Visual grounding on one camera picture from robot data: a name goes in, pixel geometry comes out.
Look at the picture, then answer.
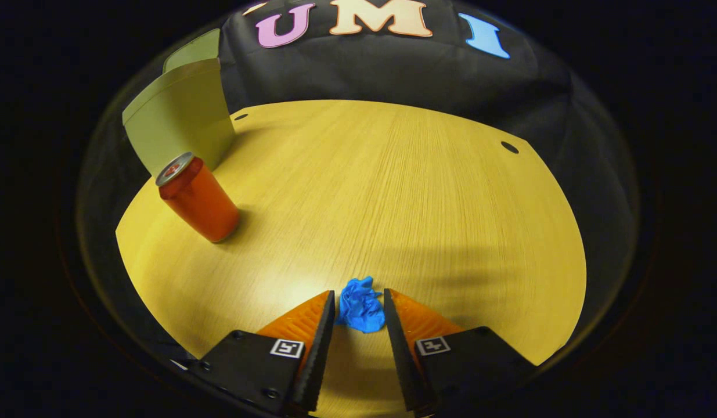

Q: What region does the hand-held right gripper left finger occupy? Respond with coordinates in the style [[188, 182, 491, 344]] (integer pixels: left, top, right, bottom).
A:
[[187, 290, 337, 416]]

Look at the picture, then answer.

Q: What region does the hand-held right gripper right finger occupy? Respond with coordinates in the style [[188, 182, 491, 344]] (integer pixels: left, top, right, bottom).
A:
[[383, 289, 536, 416]]

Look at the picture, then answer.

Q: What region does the blue paper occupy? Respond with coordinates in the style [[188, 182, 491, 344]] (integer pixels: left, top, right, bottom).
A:
[[336, 276, 387, 334]]

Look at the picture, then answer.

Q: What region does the red pop can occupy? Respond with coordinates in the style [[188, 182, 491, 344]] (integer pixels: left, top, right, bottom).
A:
[[156, 152, 241, 243]]

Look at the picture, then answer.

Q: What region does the pale green desktop garbage bin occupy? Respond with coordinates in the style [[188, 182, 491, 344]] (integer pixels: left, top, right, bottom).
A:
[[122, 28, 237, 178]]

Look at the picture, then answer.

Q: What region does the wooden desktop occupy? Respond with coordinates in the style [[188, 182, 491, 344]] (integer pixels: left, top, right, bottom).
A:
[[116, 100, 587, 418]]

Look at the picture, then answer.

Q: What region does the black backdrop cloth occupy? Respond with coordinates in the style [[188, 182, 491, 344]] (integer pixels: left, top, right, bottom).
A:
[[77, 0, 640, 372]]

